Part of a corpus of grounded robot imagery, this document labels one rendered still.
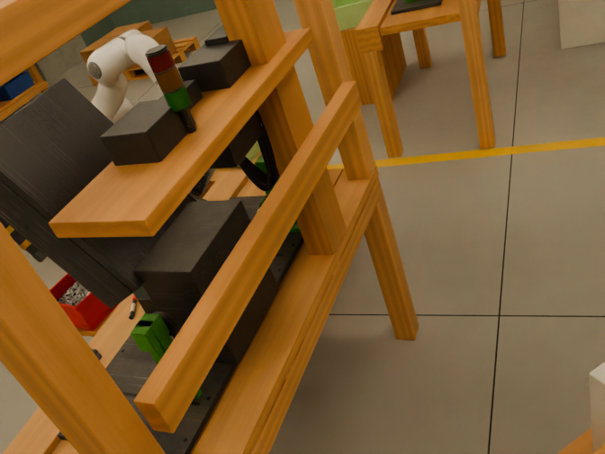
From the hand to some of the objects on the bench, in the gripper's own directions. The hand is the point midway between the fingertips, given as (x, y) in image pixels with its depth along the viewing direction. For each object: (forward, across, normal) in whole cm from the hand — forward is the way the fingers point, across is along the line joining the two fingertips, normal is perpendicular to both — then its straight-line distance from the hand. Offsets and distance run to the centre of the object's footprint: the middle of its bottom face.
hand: (194, 196), depth 188 cm
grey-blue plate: (+29, +26, -5) cm, 40 cm away
